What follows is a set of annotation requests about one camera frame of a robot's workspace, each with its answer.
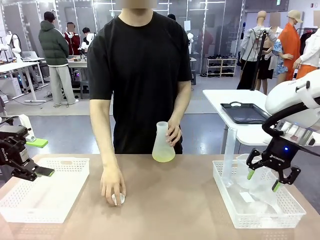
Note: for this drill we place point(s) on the black serving tray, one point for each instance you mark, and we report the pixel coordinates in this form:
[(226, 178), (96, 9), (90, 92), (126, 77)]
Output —
[(243, 112)]

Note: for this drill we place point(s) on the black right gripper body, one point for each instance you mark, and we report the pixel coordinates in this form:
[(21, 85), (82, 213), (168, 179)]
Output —
[(280, 155)]

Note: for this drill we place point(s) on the white office desk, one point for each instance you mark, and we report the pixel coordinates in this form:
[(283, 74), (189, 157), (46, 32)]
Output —
[(15, 67)]

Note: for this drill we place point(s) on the white paper sign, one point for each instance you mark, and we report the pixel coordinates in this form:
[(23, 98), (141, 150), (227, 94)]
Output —
[(187, 25)]

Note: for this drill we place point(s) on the clear plastic graduated cylinder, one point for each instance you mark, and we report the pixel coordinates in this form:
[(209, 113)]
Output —
[(229, 155)]

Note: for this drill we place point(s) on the person's left hand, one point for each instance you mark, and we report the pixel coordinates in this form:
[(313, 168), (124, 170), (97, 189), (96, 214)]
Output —
[(175, 135)]

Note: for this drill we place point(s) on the silver laptop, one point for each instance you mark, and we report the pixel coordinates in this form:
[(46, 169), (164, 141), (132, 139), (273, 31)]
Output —
[(31, 55)]

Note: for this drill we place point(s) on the person's left forearm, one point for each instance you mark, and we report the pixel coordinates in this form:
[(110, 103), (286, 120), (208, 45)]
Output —
[(181, 102)]

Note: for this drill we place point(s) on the clear plastic funnel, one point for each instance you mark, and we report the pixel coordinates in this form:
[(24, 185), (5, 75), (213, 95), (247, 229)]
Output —
[(265, 197)]

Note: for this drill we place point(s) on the person in black t-shirt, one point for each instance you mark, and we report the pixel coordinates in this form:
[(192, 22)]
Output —
[(140, 75)]

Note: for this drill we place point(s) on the person in red white jacket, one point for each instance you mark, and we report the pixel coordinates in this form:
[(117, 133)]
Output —
[(72, 42)]

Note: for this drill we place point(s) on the translucent plastic conical flask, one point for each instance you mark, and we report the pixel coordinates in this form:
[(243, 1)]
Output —
[(162, 150)]

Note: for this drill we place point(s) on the green flat plate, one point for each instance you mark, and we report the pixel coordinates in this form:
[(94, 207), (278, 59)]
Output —
[(40, 143)]

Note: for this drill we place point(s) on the background person in black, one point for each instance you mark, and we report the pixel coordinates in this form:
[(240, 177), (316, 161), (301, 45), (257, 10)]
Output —
[(171, 17)]

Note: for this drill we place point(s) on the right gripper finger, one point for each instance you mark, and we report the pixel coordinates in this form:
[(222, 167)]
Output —
[(255, 160), (290, 176)]

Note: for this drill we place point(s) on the white shoe rack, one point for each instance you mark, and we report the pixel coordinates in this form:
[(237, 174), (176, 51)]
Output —
[(221, 66)]

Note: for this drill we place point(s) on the clear round dish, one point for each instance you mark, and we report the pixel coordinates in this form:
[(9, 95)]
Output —
[(255, 208)]

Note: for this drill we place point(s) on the dark haired background person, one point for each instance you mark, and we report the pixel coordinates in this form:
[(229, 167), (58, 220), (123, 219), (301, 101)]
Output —
[(87, 37)]

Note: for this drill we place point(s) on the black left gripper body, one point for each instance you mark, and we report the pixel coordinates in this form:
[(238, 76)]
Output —
[(13, 147)]

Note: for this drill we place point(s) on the mannequin in white shirt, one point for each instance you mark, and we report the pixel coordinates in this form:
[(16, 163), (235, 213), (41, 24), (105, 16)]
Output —
[(308, 50)]

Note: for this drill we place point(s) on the white paper label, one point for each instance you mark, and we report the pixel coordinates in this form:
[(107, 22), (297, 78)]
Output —
[(246, 197)]

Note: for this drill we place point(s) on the person in blue floral clothes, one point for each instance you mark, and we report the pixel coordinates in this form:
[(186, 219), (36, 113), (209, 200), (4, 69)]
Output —
[(278, 57)]

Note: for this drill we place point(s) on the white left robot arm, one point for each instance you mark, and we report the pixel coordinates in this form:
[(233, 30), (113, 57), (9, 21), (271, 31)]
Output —
[(25, 123)]

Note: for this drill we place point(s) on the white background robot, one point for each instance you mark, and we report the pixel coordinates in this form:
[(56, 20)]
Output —
[(13, 42)]

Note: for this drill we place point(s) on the mannequin in grey shirt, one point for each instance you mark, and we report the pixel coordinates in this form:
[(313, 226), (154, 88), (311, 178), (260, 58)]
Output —
[(251, 45)]

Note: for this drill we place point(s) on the white side table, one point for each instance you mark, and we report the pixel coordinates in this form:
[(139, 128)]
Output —
[(215, 100)]

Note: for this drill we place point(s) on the mannequin in orange with cap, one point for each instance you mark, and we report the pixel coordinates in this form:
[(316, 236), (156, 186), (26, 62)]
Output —
[(290, 42)]

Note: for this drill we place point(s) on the person's right hand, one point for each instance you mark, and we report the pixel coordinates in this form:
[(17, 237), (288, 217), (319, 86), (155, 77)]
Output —
[(111, 182)]

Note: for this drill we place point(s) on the person's right forearm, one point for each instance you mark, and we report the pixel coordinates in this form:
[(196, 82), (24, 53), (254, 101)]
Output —
[(103, 135)]

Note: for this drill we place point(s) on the man in green puffer jacket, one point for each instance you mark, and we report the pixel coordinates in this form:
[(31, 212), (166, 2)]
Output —
[(53, 45)]

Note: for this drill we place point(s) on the white perforated plastic basket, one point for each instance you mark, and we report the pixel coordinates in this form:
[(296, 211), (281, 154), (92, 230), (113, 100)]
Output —
[(287, 207), (72, 175)]

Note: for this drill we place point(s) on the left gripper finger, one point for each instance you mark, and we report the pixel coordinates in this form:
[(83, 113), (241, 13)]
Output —
[(25, 175), (43, 170)]

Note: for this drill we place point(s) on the white round lid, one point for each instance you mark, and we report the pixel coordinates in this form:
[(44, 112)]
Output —
[(121, 198)]

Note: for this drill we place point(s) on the black tripod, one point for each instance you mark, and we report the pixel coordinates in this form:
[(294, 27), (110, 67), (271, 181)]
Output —
[(258, 55)]

